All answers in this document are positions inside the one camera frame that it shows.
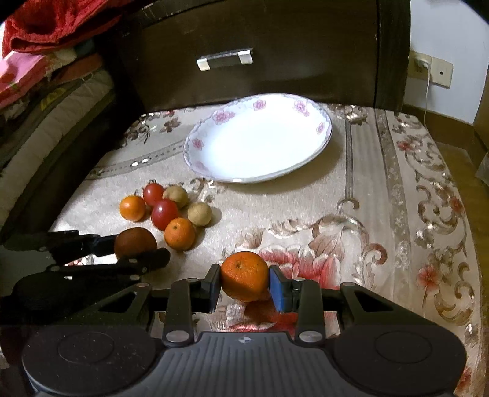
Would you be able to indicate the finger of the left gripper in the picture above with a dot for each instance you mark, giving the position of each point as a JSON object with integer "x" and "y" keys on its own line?
{"x": 127, "y": 269}
{"x": 63, "y": 246}

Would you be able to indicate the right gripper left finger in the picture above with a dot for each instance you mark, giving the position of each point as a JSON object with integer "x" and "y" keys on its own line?
{"x": 188, "y": 296}

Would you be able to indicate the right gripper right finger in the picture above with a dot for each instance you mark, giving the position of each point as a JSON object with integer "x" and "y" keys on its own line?
{"x": 300, "y": 296}

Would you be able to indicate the dark red plum tomato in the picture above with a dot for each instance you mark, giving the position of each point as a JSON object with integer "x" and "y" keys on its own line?
{"x": 134, "y": 241}

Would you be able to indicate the large orange mandarin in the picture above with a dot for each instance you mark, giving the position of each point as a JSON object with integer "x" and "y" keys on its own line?
{"x": 245, "y": 277}

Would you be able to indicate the small orange mandarin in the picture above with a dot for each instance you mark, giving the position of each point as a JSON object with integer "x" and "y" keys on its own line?
{"x": 180, "y": 234}
{"x": 133, "y": 208}

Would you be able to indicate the red cherry tomato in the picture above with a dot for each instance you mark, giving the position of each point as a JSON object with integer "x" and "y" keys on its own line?
{"x": 164, "y": 211}
{"x": 153, "y": 194}

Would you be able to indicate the white floral ceramic plate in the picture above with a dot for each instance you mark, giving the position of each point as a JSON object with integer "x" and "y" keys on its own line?
{"x": 257, "y": 138}

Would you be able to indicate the pink folded blanket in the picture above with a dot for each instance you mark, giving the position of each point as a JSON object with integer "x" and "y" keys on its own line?
{"x": 21, "y": 72}

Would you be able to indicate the dark wooden drawer cabinet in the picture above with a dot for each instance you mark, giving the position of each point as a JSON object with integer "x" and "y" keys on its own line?
{"x": 340, "y": 52}

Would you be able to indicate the red plush blanket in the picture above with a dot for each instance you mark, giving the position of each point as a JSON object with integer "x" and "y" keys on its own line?
{"x": 39, "y": 27}

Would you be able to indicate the clear acrylic drawer handle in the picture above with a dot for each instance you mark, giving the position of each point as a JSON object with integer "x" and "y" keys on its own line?
{"x": 225, "y": 59}

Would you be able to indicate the beige wall socket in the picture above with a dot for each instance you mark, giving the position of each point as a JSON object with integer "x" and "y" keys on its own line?
{"x": 432, "y": 69}

